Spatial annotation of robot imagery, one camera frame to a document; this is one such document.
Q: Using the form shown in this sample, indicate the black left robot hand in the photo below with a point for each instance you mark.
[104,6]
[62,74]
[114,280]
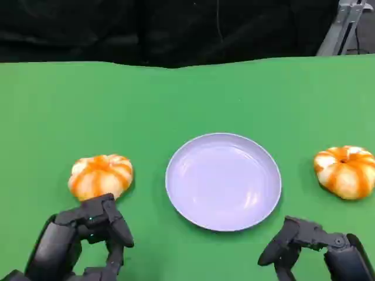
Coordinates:
[58,243]

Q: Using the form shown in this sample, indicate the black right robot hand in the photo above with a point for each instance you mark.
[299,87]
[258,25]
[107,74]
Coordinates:
[342,257]

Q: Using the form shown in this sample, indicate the orange white toy bread roll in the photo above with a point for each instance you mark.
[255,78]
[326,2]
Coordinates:
[99,175]
[345,172]

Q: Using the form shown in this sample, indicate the lilac plate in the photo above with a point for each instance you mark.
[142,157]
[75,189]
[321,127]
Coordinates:
[222,181]

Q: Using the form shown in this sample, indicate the green table cloth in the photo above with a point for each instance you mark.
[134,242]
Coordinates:
[187,99]

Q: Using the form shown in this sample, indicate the black backdrop curtain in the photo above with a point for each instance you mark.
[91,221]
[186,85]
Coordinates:
[117,29]

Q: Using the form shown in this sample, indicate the grey metal frame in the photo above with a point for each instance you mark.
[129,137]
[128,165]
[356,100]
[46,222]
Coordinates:
[341,26]

